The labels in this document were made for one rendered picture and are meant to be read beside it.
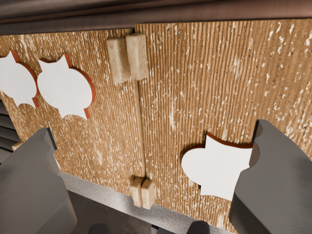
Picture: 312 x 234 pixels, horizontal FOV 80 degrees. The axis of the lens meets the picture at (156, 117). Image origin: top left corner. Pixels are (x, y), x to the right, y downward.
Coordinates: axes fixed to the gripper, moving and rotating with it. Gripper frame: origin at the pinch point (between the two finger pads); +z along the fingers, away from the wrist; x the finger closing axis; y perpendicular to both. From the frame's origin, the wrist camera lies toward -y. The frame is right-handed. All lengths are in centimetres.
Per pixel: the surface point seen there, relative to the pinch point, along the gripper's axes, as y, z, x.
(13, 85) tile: 6.0, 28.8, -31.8
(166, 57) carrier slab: -1.2, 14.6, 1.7
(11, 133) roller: 25, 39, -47
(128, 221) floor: 219, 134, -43
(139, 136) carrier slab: 12.9, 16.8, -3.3
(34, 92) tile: 6.9, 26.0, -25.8
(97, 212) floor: 232, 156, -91
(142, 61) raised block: -0.8, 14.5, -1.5
